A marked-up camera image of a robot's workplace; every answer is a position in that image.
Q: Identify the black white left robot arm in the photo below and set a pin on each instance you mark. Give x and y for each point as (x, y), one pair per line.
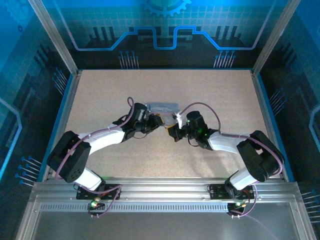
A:
(107, 137)

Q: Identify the lit connector box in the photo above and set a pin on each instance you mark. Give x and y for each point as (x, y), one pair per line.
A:
(236, 205)
(95, 204)

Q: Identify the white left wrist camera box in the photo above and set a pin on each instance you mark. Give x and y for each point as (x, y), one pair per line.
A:
(144, 113)

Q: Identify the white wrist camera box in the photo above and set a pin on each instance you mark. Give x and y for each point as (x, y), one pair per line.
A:
(178, 120)
(144, 113)

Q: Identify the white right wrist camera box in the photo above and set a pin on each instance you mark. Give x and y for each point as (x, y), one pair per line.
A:
(178, 120)

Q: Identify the aluminium table edge rail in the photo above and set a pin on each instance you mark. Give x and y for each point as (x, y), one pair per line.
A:
(162, 190)

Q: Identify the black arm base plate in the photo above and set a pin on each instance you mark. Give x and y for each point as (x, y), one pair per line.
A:
(85, 193)
(217, 192)

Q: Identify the aluminium side rail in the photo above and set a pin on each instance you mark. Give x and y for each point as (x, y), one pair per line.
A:
(260, 100)
(71, 100)

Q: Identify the aluminium frame post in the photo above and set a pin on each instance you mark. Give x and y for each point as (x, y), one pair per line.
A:
(273, 37)
(55, 37)

